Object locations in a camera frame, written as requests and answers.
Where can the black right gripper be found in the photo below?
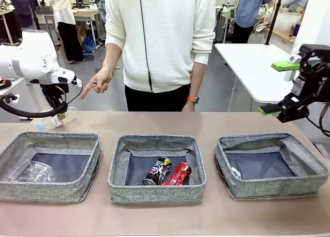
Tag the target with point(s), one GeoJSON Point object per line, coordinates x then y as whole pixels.
{"type": "Point", "coordinates": [317, 77]}

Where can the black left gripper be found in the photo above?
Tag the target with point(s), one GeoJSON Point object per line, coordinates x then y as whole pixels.
{"type": "Point", "coordinates": [52, 92]}

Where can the clear bottle with pink label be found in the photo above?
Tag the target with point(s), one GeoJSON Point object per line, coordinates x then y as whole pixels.
{"type": "Point", "coordinates": [71, 115]}

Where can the white paper ball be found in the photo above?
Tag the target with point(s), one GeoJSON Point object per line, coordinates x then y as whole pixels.
{"type": "Point", "coordinates": [236, 172]}

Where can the crushed black drink can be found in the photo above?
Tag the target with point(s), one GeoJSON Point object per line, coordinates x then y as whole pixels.
{"type": "Point", "coordinates": [157, 170]}

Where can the crushed red drink can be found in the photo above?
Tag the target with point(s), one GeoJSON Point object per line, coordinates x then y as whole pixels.
{"type": "Point", "coordinates": [179, 173]}

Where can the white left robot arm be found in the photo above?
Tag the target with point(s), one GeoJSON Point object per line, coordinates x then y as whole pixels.
{"type": "Point", "coordinates": [31, 59]}

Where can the person's right forearm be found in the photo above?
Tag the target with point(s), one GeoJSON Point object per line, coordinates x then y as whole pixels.
{"type": "Point", "coordinates": [112, 57]}

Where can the person's left forearm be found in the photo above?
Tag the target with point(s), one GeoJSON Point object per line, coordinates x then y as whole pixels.
{"type": "Point", "coordinates": [198, 78]}

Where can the person's right hand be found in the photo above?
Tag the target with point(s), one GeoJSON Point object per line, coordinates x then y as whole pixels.
{"type": "Point", "coordinates": [100, 80]}

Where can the person's left hand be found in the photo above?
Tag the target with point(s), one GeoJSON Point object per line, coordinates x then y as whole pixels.
{"type": "Point", "coordinates": [189, 107]}

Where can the large white table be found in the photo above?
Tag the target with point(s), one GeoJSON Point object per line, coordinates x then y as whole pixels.
{"type": "Point", "coordinates": [252, 71]}

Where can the small white side table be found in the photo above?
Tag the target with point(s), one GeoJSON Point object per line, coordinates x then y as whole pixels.
{"type": "Point", "coordinates": [15, 86]}

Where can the orange and black roll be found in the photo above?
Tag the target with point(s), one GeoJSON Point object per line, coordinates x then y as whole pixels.
{"type": "Point", "coordinates": [4, 83]}

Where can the blue plastic bag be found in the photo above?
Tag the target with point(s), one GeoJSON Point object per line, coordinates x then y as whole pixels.
{"type": "Point", "coordinates": [89, 44]}

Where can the black stand pole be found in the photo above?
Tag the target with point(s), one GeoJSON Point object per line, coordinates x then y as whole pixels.
{"type": "Point", "coordinates": [274, 15]}

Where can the grey fabric basket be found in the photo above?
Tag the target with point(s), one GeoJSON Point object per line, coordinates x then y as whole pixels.
{"type": "Point", "coordinates": [51, 193]}
{"type": "Point", "coordinates": [157, 194]}
{"type": "Point", "coordinates": [270, 190]}

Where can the bystander in blue shirt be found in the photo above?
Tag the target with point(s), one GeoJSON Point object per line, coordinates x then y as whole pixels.
{"type": "Point", "coordinates": [248, 12]}

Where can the bystander in white top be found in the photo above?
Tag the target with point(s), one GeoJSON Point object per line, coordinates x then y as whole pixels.
{"type": "Point", "coordinates": [67, 20]}

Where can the orange wrist watch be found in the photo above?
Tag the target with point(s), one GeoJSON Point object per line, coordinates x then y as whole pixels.
{"type": "Point", "coordinates": [193, 99]}

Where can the black tripod pole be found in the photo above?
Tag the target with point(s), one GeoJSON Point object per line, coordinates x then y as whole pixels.
{"type": "Point", "coordinates": [36, 17]}

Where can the black trousers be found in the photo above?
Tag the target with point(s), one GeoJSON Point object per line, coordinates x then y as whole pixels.
{"type": "Point", "coordinates": [157, 100]}

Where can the bystander in dark clothes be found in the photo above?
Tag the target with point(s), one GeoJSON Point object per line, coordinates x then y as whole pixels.
{"type": "Point", "coordinates": [24, 9]}

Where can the white knit sweater torso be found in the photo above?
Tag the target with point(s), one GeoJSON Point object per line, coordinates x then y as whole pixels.
{"type": "Point", "coordinates": [167, 35]}

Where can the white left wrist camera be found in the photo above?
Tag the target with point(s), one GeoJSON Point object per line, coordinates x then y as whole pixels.
{"type": "Point", "coordinates": [78, 82]}

